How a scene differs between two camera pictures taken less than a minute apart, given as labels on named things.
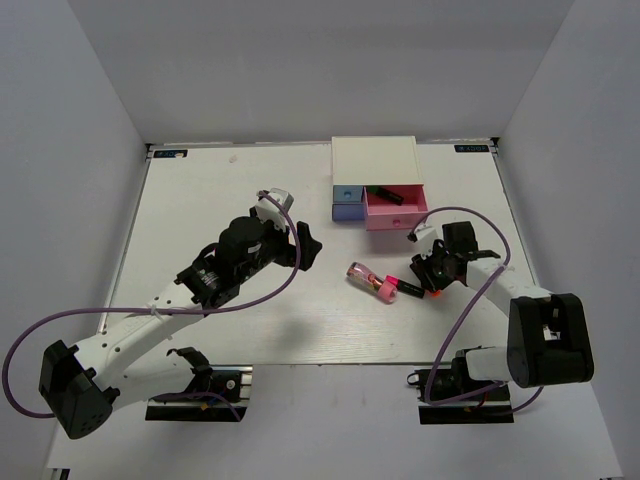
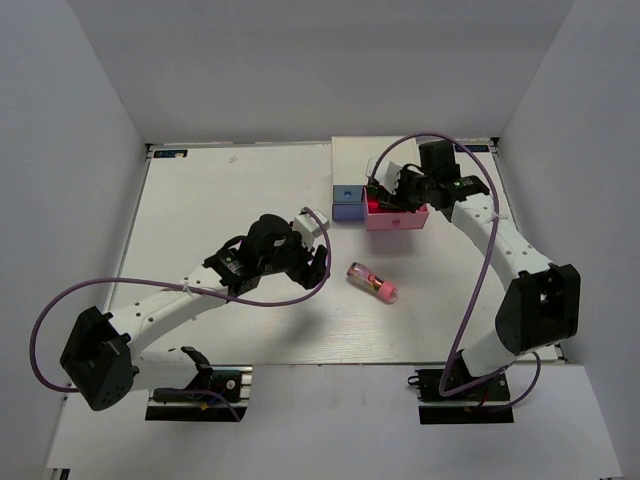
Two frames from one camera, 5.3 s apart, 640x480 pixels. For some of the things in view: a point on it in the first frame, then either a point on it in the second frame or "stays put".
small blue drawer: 347,193 stays put
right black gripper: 423,264 -> 399,200
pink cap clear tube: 362,275 stays put
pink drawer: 382,214 stays put
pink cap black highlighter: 407,287 -> 382,204
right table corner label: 472,148 stays put
